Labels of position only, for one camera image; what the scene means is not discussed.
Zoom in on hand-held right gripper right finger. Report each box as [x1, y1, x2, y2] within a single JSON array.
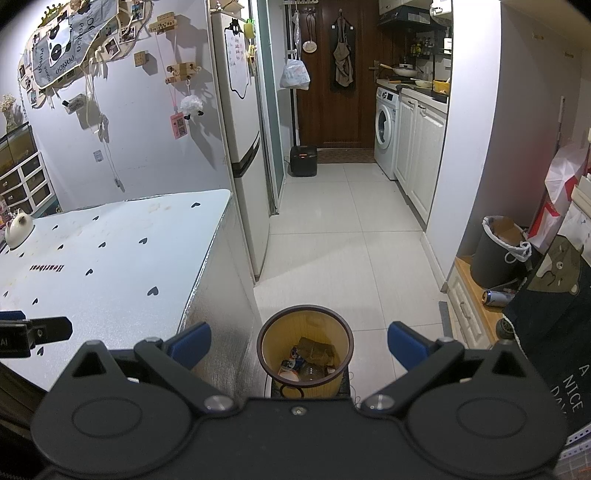
[[360, 322, 539, 416]]

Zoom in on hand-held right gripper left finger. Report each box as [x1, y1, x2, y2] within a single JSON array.
[[60, 322, 238, 418]]

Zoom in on brown-rimmed beige waste bin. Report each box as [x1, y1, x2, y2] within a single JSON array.
[[257, 305, 355, 400]]

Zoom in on low white wood-topped cabinet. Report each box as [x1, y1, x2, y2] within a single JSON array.
[[444, 255, 509, 350]]

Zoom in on black bin stand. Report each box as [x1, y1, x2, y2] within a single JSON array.
[[267, 371, 352, 401]]

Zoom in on white teapot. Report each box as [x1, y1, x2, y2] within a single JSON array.
[[4, 208, 34, 250]]

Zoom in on clear plastic bottle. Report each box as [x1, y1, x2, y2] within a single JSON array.
[[295, 362, 327, 382]]

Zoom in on grey bucket with white liner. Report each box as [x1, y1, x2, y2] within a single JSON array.
[[469, 215, 533, 288]]

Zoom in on white drawer cabinet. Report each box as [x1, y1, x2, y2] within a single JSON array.
[[0, 151, 55, 219]]

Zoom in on dark bear print cloth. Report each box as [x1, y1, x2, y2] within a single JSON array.
[[502, 234, 591, 432]]

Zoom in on glass fish tank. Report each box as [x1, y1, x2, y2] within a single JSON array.
[[0, 122, 38, 177]]

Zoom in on white refrigerator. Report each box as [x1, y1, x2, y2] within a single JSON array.
[[210, 10, 280, 283]]

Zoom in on white kitchen cabinets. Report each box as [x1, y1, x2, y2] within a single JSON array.
[[394, 90, 450, 228]]

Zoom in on brown doormat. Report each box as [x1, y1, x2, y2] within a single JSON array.
[[317, 148, 376, 165]]

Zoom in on white plastic basket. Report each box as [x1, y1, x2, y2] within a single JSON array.
[[558, 428, 591, 480]]

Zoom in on dried flower bunch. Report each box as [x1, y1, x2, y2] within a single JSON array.
[[0, 93, 20, 133]]

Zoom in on red and white bag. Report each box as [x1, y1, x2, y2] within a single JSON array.
[[527, 142, 589, 256]]

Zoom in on black floor heater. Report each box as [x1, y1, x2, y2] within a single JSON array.
[[289, 145, 320, 178]]

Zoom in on white washing machine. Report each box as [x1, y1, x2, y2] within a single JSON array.
[[373, 86, 402, 181]]

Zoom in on brown wooden door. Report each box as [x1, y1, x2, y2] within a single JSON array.
[[294, 0, 385, 150]]

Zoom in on white fluffy sheep toy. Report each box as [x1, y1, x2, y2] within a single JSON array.
[[180, 95, 204, 121]]

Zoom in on frying pan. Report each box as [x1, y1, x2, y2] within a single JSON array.
[[379, 62, 419, 79]]

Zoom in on hanging white plastic bag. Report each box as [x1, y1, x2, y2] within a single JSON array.
[[279, 58, 311, 91]]

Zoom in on whiteboard on refrigerator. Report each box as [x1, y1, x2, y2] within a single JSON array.
[[223, 23, 250, 100]]

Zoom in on brown apron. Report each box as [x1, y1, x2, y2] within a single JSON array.
[[333, 17, 356, 88]]

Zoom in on hanging strainer ladle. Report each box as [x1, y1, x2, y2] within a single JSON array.
[[302, 8, 319, 53]]

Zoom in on range hood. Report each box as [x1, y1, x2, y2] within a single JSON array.
[[378, 0, 433, 25]]

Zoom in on wooden wall hook block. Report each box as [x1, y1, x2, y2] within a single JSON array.
[[165, 62, 202, 85], [148, 13, 179, 33]]

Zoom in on panda print wall cloth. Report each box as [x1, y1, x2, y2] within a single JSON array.
[[34, 0, 122, 89]]

